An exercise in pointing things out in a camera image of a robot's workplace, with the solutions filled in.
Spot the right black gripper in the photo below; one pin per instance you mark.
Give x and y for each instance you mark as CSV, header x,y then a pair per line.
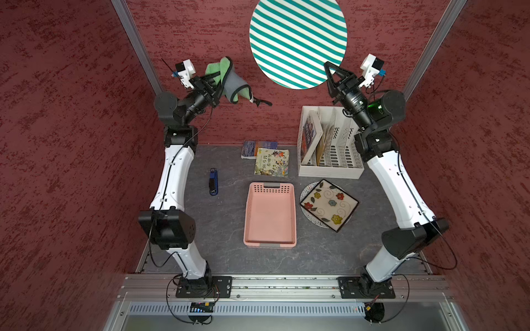
x,y
340,88

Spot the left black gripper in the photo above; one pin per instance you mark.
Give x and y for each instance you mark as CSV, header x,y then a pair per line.
x,y
203,85

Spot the green microfibre cloth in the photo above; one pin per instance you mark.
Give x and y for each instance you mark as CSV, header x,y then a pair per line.
x,y
230,84

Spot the green white striped plate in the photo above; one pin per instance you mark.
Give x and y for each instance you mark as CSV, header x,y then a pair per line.
x,y
292,40

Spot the square floral plate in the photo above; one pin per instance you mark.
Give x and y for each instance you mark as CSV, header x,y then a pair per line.
x,y
329,205

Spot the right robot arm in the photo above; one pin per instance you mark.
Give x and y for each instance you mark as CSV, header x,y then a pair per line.
x,y
417,225

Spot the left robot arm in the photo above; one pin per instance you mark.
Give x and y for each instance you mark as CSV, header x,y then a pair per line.
x,y
166,223

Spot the white spined book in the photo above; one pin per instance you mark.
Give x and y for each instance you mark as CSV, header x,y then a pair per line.
x,y
312,132

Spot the dark blue book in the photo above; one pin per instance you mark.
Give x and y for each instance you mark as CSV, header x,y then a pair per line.
x,y
250,148

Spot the yellow cover comic book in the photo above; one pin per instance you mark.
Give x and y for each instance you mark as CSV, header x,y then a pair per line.
x,y
326,138

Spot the white file organiser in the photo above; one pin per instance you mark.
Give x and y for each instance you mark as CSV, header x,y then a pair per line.
x,y
341,159

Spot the floral cover book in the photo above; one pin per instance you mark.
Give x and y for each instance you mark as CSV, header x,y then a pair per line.
x,y
272,162

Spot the left corner aluminium profile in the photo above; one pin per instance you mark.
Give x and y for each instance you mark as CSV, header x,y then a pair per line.
x,y
126,18

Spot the corner aluminium profile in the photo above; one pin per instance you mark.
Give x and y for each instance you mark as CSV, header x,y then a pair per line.
x,y
447,20
126,18

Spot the right corner aluminium profile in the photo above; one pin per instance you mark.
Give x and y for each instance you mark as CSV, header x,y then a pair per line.
x,y
447,20

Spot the pink plastic basket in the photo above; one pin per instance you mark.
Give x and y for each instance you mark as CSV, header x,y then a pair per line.
x,y
270,217

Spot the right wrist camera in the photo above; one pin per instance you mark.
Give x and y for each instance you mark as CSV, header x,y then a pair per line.
x,y
372,67

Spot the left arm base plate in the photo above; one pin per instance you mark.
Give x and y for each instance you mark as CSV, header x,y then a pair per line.
x,y
219,286

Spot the aluminium mounting rail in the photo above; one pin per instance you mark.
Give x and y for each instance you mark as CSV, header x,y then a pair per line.
x,y
285,287

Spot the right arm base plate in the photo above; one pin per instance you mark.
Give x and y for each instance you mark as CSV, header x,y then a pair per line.
x,y
364,288

